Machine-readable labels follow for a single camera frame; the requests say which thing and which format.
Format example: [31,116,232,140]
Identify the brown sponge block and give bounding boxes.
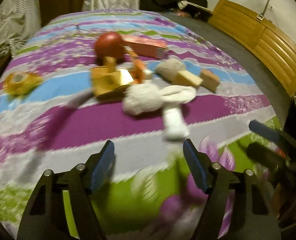
[199,69,220,93]

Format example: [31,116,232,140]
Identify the beige knitted ball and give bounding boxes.
[155,57,186,82]

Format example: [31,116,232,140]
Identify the white towel sock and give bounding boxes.
[122,81,197,116]

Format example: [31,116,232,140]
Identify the red apple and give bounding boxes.
[94,31,125,62]

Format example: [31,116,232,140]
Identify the colourful striped floral bedsheet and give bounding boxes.
[0,10,280,239]

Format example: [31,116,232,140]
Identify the red pink carton box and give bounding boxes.
[122,35,168,59]

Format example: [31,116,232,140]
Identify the gold foil candy wrapper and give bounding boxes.
[3,72,43,96]

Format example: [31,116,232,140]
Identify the striped grey white cloth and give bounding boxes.
[0,0,41,57]

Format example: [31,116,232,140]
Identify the pale yellow sponge block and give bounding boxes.
[172,70,203,89]

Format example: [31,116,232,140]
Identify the gold cardboard box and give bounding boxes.
[90,57,134,97]

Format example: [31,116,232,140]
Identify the wooden bed headboard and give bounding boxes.
[209,0,296,96]

